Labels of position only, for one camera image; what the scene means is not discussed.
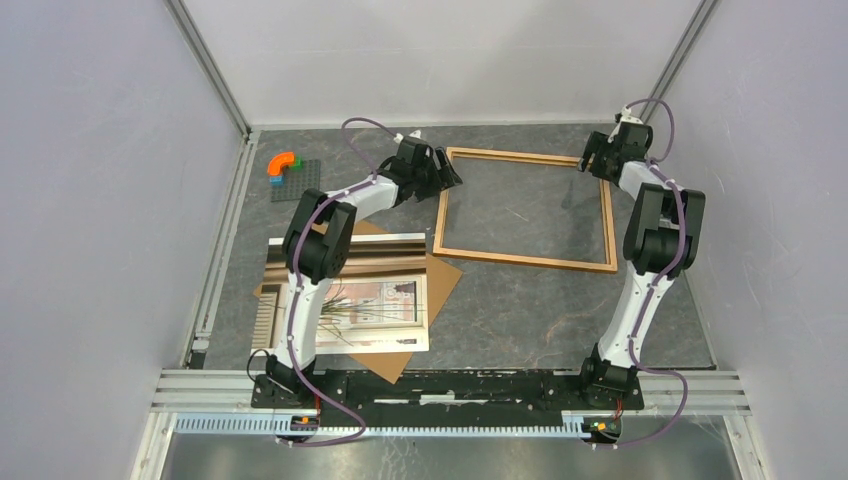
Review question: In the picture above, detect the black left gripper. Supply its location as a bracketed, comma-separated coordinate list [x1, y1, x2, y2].
[412, 148, 463, 203]

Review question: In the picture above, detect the clear acrylic sheet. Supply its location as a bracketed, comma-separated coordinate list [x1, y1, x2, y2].
[444, 158, 605, 263]

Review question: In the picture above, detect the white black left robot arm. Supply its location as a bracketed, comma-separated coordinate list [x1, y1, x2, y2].
[266, 135, 462, 408]

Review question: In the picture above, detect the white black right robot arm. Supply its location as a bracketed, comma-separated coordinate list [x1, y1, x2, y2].
[577, 118, 707, 408]

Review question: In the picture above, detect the glossy printed photo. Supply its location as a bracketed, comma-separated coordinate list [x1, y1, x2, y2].
[250, 233, 431, 356]

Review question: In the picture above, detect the brown cardboard backing board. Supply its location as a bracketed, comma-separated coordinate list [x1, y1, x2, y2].
[253, 219, 464, 386]

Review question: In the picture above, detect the grey lego baseplate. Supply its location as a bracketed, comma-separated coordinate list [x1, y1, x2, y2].
[270, 160, 321, 202]

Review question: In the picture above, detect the orange curved toy block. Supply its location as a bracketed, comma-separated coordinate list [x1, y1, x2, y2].
[267, 152, 297, 177]

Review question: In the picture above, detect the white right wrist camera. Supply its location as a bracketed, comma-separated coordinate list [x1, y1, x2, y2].
[615, 105, 644, 128]

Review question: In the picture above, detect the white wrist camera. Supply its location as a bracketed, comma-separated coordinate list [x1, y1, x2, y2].
[615, 105, 644, 128]
[393, 130, 422, 145]

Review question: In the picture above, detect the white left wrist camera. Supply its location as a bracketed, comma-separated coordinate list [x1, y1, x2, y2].
[393, 130, 422, 145]

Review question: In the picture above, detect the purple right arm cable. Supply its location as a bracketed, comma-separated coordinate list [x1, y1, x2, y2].
[596, 98, 690, 450]

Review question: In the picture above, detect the right aluminium corner post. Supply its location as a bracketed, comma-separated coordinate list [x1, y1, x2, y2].
[650, 0, 722, 99]

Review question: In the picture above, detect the aluminium corner post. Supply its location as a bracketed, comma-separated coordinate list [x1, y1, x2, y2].
[650, 0, 722, 99]
[164, 0, 252, 137]

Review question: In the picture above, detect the left aluminium corner post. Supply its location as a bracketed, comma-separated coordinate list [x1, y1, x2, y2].
[164, 0, 252, 137]

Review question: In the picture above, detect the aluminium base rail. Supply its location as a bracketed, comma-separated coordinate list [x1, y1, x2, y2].
[150, 369, 751, 417]

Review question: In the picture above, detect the white slotted cable duct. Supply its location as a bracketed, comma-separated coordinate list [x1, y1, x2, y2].
[173, 413, 620, 439]

